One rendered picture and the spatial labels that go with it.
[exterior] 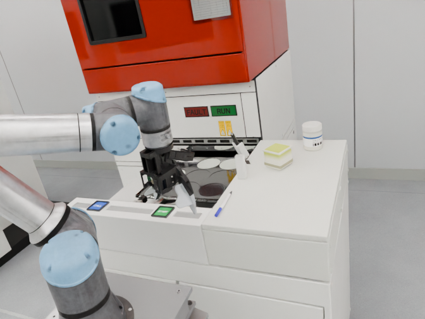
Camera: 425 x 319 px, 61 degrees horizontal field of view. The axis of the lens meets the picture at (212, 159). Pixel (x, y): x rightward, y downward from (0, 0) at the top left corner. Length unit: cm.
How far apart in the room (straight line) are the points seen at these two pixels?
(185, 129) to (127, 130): 99
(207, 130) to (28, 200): 93
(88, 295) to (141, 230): 39
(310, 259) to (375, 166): 225
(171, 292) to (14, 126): 55
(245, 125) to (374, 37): 156
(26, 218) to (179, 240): 44
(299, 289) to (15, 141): 79
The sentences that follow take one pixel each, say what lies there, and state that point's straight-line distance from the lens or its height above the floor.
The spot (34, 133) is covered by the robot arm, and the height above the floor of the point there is 137.
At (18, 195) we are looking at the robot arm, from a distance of 90.
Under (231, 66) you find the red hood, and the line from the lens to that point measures 144.
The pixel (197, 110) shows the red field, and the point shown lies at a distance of 161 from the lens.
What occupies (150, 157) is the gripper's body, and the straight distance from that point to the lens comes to 88.
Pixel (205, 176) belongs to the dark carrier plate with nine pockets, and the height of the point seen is 90.
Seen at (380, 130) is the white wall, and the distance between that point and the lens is 307.
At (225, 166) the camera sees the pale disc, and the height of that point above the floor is 90.
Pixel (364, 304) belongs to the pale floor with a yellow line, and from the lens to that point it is 214.
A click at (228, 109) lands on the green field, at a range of 155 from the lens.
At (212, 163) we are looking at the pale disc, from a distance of 155.
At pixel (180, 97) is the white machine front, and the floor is 117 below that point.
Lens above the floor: 153
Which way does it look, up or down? 23 degrees down
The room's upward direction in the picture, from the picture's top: 10 degrees counter-clockwise
